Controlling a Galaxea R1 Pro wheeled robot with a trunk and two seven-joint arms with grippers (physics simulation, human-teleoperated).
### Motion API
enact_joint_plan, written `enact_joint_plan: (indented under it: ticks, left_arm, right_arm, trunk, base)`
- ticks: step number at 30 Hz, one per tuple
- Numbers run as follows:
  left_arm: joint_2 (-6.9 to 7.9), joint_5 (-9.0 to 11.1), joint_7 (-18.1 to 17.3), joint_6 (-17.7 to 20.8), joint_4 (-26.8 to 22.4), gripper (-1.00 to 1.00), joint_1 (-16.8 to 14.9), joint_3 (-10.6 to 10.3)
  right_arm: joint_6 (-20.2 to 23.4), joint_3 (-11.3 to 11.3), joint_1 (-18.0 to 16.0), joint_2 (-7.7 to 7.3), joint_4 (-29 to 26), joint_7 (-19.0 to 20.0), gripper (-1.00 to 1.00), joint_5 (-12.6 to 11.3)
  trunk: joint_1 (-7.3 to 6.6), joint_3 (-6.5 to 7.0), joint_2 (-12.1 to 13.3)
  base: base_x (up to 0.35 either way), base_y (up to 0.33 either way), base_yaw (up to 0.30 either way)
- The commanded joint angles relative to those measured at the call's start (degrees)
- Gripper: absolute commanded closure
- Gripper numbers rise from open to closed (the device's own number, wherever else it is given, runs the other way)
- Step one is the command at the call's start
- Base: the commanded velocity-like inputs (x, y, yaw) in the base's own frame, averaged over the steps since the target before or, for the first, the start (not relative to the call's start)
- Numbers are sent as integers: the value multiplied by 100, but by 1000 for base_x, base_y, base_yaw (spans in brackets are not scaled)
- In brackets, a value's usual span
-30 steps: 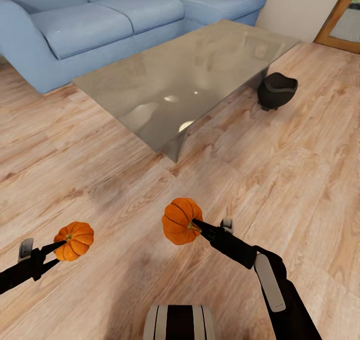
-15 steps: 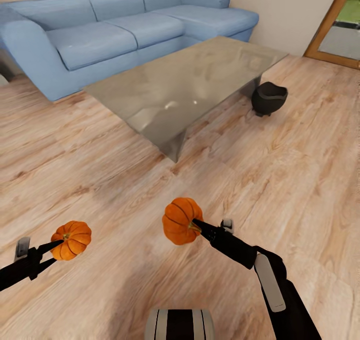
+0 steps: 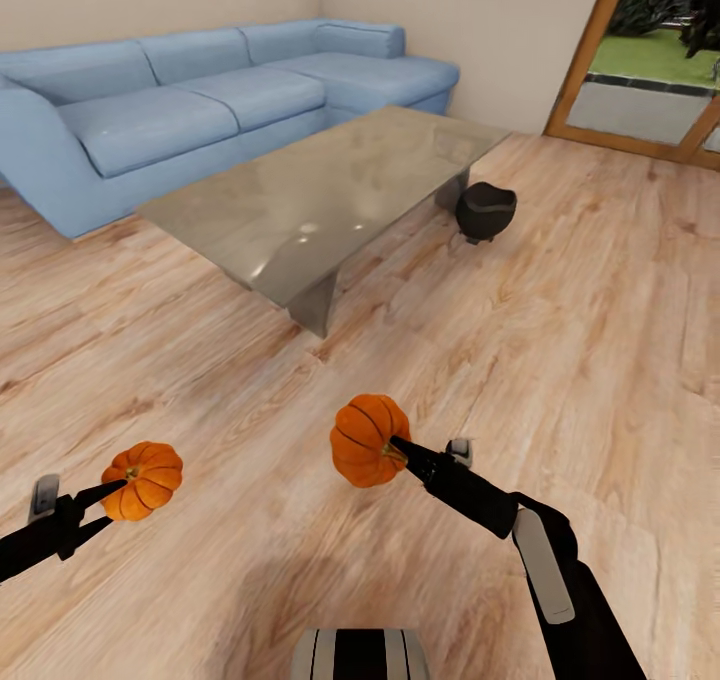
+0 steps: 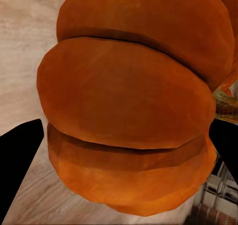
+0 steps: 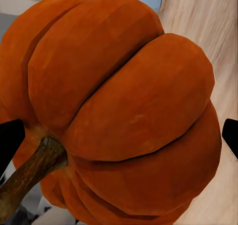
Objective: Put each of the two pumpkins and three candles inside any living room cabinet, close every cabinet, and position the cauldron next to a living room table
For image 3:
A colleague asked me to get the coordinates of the cauldron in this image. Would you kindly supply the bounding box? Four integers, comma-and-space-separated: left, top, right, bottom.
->
455, 181, 517, 245

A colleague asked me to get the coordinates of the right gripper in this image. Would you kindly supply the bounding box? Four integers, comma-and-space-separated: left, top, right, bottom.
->
390, 436, 492, 521

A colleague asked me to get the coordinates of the pumpkin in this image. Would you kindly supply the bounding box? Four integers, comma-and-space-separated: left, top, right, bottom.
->
330, 394, 412, 489
99, 442, 184, 522

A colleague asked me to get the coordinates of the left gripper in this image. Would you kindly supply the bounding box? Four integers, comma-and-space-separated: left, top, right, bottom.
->
3, 479, 128, 577

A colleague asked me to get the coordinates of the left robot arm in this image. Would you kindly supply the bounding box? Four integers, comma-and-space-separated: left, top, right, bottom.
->
0, 474, 128, 583

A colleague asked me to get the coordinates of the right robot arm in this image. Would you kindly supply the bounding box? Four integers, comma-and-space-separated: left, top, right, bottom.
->
390, 436, 647, 680

